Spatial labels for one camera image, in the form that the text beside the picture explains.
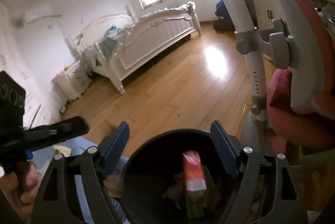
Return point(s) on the blue plush toy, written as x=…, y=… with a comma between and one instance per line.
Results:
x=113, y=29

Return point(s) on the white wardrobe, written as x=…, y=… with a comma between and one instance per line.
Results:
x=15, y=62

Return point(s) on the white pink chair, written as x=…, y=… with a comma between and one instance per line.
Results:
x=301, y=43

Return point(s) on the light green blanket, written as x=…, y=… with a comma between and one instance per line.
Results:
x=104, y=48

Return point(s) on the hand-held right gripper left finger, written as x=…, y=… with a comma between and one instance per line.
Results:
x=116, y=145

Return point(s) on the black trash bin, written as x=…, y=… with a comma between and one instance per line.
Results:
x=157, y=161

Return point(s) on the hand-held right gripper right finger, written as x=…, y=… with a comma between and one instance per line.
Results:
x=222, y=145

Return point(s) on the dark blue clothes pile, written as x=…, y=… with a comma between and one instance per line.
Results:
x=222, y=14

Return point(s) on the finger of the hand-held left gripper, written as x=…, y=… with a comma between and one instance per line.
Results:
x=62, y=128

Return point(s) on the white air conditioner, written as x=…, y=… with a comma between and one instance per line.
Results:
x=42, y=13

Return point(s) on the person's left hand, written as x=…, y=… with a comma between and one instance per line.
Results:
x=32, y=182

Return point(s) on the grey crumpled paper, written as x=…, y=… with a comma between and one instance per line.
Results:
x=62, y=150

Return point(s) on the red milk carton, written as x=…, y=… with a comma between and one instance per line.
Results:
x=194, y=171

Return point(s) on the white ruffled quilt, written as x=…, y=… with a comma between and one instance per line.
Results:
x=157, y=13

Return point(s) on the bright green packet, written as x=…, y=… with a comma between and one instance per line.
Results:
x=195, y=207

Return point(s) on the white wooden bed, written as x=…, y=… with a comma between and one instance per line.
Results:
x=157, y=33

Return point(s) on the white nightstand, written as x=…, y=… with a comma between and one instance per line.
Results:
x=76, y=80

